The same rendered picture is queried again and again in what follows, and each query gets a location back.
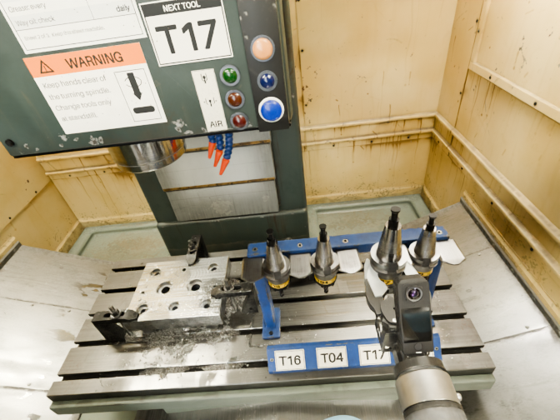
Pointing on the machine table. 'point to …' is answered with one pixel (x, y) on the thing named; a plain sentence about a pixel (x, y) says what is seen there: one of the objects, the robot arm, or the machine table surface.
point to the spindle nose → (147, 155)
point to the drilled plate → (154, 320)
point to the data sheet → (72, 22)
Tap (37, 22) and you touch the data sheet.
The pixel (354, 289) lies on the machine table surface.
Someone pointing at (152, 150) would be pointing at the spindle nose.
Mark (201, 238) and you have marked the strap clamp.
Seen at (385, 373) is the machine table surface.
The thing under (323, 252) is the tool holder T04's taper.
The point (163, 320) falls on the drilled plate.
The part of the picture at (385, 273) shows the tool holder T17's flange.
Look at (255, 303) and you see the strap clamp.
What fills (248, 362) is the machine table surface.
